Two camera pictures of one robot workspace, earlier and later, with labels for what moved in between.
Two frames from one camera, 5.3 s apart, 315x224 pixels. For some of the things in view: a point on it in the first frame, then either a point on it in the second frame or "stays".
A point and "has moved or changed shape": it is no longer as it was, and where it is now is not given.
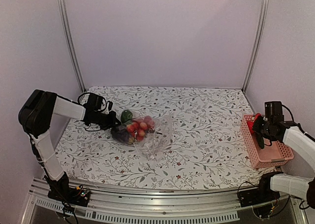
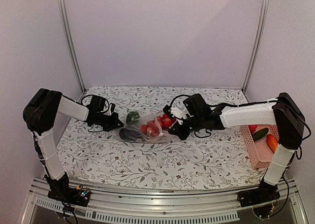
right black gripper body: x=263 y=129 -> x=196 y=125
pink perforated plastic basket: x=276 y=154 stays
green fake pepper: x=126 y=115 -> x=131 y=116
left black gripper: x=112 y=120 stays
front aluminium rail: x=112 y=205 stays
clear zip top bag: x=149 y=134 has moved or changed shape
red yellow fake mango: x=250 y=123 has moved or changed shape
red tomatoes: x=139 y=128 -> x=153 y=127
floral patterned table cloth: x=198 y=141 stays
